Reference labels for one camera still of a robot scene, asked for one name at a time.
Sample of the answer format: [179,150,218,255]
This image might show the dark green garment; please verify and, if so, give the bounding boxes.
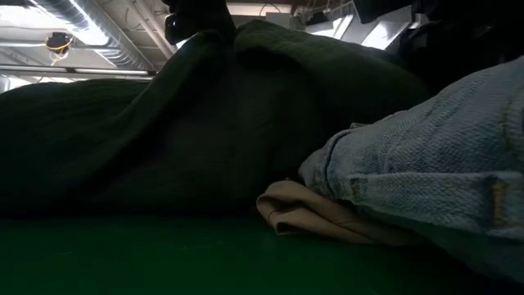
[0,19,435,218]

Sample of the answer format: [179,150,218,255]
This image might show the large round silver duct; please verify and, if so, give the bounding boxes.
[24,0,155,70]

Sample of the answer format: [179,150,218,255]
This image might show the light blue jeans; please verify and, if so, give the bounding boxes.
[298,55,524,284]

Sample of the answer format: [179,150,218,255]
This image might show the large shiny metal duct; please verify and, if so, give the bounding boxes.
[302,0,414,51]

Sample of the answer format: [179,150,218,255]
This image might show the black yellow cord reel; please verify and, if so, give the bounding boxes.
[43,31,75,57]

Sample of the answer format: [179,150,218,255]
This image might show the khaki shorts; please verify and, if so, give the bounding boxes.
[255,179,427,247]

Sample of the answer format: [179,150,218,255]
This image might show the long linear ceiling light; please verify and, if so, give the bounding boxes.
[0,64,159,81]

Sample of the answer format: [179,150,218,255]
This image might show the green table mat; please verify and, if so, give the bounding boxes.
[0,215,524,295]

